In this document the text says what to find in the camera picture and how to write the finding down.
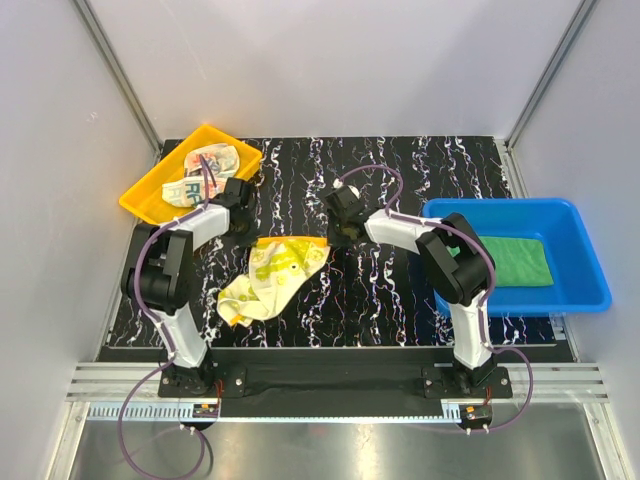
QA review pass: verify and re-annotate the yellow patterned towel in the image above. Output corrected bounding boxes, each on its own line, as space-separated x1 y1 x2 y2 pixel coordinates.
217 236 330 327

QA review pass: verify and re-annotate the green microfibre towel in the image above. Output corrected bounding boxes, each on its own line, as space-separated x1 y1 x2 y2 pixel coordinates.
479 236 554 287

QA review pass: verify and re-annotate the white red printed towel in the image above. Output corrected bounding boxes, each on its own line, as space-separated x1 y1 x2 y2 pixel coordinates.
161 143 240 208

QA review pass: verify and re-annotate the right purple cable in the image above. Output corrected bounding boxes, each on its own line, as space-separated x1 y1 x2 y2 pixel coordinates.
335 164 535 434

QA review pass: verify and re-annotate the purple cable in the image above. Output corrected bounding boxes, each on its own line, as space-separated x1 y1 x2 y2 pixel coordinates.
115 153 224 478
335 164 535 434

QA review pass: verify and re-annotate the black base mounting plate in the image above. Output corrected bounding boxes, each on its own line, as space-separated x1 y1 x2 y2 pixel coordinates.
158 347 513 422

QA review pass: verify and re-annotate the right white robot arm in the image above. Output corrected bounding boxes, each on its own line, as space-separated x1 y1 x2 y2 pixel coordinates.
324 186 496 397

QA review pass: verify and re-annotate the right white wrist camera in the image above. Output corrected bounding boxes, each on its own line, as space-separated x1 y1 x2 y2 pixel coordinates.
333 180 360 198

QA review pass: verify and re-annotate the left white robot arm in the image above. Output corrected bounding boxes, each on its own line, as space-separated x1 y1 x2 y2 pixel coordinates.
120 178 258 396

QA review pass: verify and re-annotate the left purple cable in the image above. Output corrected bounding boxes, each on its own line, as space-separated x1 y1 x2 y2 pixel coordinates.
115 153 224 478

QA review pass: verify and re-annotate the yellow plastic tray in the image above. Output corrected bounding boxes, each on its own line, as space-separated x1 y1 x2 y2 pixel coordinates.
119 124 262 225

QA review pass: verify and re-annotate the blue plastic bin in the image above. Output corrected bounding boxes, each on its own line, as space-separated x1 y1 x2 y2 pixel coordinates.
422 198 611 317

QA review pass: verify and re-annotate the aluminium frame rail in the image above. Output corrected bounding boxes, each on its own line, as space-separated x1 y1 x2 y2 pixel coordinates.
66 363 609 424

